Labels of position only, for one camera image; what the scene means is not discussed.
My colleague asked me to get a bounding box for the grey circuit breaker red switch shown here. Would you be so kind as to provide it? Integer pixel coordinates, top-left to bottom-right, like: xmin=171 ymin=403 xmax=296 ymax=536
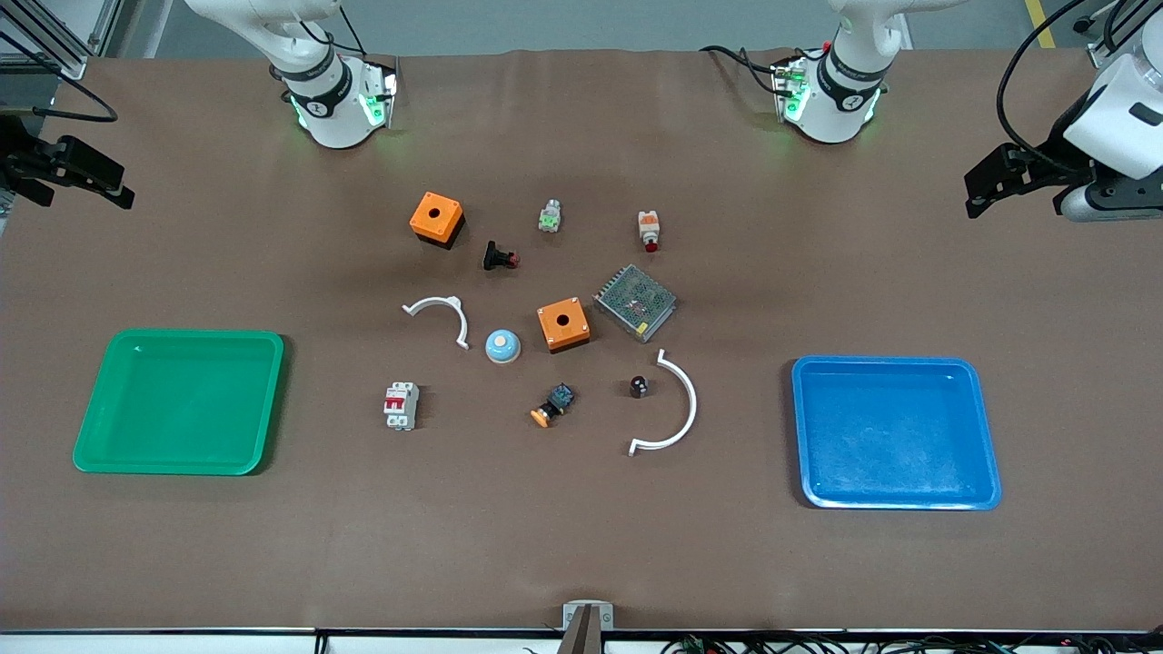
xmin=383 ymin=381 xmax=421 ymax=431

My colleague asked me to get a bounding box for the green plastic tray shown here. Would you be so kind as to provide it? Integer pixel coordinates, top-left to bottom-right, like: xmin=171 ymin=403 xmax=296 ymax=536
xmin=73 ymin=329 xmax=285 ymax=476

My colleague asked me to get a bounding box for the blue plastic tray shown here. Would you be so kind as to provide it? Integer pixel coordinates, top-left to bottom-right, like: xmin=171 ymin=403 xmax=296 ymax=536
xmin=791 ymin=356 xmax=1003 ymax=510

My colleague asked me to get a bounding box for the orange button box black base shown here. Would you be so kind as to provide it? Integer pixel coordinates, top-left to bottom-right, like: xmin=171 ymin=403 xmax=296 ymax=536
xmin=409 ymin=192 xmax=466 ymax=250

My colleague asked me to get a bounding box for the small white curved clip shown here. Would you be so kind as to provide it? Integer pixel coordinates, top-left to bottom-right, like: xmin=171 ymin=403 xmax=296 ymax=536
xmin=403 ymin=295 xmax=472 ymax=351

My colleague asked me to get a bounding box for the large white curved clip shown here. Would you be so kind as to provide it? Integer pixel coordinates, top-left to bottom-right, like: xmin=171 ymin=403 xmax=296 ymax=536
xmin=628 ymin=349 xmax=699 ymax=457

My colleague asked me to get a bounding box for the metal mesh power supply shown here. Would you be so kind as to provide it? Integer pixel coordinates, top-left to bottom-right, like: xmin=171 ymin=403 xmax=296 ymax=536
xmin=593 ymin=263 xmax=678 ymax=343

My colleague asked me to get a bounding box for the brown table cover mat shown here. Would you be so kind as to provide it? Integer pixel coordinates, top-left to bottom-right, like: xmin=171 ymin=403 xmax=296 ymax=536
xmin=0 ymin=47 xmax=1163 ymax=634

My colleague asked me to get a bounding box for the orange mushroom button blue block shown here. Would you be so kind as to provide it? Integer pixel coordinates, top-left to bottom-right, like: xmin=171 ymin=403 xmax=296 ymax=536
xmin=530 ymin=382 xmax=577 ymax=429

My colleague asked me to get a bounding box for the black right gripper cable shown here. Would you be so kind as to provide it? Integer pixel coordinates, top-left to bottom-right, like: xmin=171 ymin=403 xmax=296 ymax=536
xmin=0 ymin=32 xmax=119 ymax=124

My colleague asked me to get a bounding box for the aluminium frame profile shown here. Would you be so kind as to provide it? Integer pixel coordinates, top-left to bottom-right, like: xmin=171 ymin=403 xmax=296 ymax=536
xmin=0 ymin=0 xmax=124 ymax=81
xmin=1086 ymin=0 xmax=1163 ymax=69

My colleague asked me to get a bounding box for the black left base cable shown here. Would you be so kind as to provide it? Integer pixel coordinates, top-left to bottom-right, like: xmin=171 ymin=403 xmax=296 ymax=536
xmin=700 ymin=44 xmax=791 ymax=96

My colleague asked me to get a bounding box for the grey metal bracket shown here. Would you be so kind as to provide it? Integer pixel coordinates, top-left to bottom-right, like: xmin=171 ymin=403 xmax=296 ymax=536
xmin=562 ymin=600 xmax=615 ymax=630

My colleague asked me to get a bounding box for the brown post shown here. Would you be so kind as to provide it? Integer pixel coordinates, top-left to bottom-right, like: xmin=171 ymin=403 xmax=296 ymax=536
xmin=556 ymin=605 xmax=602 ymax=654

